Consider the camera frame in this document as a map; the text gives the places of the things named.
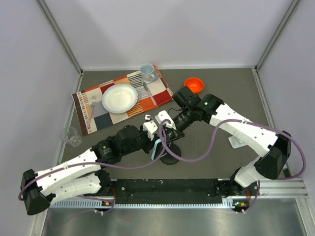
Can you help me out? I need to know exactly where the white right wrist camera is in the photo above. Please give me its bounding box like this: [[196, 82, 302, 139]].
[[155, 110, 177, 130]]

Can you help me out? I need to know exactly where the black round-base phone stand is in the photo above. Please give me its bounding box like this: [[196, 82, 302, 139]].
[[159, 137, 182, 165]]

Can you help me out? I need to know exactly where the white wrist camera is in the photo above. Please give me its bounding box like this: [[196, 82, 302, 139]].
[[155, 110, 177, 130], [143, 115, 158, 141]]

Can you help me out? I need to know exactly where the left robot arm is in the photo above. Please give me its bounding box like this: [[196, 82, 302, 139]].
[[18, 121, 158, 215]]

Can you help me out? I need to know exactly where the light blue smartphone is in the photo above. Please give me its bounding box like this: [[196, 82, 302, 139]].
[[151, 139, 165, 161]]

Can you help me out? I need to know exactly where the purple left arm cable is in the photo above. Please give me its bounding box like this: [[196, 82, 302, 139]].
[[19, 116, 163, 200]]

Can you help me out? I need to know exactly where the white plate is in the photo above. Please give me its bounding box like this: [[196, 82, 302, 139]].
[[101, 84, 138, 114]]

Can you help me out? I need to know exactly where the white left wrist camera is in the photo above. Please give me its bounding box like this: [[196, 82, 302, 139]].
[[143, 115, 158, 141]]

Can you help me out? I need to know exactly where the clear drinking glass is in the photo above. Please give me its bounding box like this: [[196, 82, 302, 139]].
[[60, 127, 82, 148]]

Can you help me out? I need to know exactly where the knife with pink handle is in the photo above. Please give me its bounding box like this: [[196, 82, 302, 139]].
[[143, 82, 157, 106]]

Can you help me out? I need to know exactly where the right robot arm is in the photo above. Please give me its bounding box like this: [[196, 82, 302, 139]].
[[156, 86, 291, 195]]

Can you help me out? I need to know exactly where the fork with pink handle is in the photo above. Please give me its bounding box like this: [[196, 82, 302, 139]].
[[86, 96, 96, 129]]

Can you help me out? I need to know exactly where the patterned orange placemat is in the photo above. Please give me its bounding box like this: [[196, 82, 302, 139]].
[[72, 66, 173, 136]]

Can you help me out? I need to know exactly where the light blue mug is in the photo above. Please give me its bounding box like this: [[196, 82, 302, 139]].
[[140, 63, 155, 83]]

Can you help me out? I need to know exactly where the orange plastic bowl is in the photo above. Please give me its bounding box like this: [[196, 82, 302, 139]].
[[184, 77, 204, 94]]

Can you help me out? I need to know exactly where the white plastic phone stand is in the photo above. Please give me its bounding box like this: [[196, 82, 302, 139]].
[[228, 136, 247, 149]]

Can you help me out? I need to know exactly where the grey slotted cable duct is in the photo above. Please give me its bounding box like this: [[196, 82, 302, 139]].
[[50, 198, 246, 209]]

